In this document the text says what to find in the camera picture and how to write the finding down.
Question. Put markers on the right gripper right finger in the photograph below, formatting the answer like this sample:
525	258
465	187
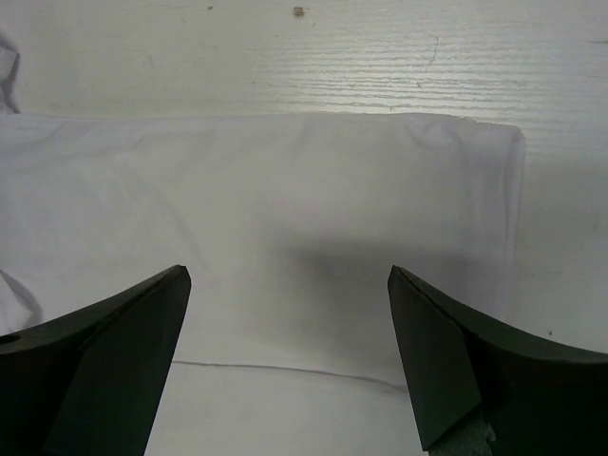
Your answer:
478	386

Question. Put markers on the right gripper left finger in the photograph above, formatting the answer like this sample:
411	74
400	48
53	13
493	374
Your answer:
90	382

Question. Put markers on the white t shirt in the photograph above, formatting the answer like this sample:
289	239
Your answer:
289	226

